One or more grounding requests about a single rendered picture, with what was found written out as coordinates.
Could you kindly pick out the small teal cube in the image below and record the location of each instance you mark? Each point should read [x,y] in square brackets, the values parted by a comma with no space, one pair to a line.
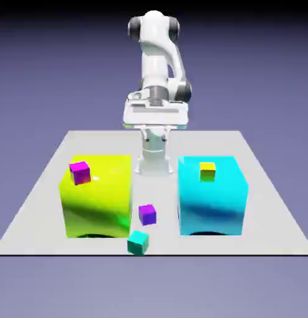
[138,243]

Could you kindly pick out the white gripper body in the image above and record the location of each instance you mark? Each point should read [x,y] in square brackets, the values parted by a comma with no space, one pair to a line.
[155,116]

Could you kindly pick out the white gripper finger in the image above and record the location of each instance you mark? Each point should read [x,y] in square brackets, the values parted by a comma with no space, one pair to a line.
[145,135]
[165,135]

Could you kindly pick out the large yellow box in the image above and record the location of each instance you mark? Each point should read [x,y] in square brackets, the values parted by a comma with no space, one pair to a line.
[96,198]

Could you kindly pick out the small purple cube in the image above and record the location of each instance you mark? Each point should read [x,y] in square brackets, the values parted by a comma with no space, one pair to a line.
[147,215]

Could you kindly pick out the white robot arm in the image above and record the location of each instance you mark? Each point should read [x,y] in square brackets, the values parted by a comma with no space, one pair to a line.
[154,49]

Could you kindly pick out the small magenta cube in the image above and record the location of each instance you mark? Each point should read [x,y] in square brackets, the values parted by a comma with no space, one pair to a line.
[80,173]

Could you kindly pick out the large cyan box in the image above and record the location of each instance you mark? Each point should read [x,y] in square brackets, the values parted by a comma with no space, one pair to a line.
[212,198]

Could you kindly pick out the small yellow cube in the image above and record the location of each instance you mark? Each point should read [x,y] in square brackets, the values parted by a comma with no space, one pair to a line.
[207,172]

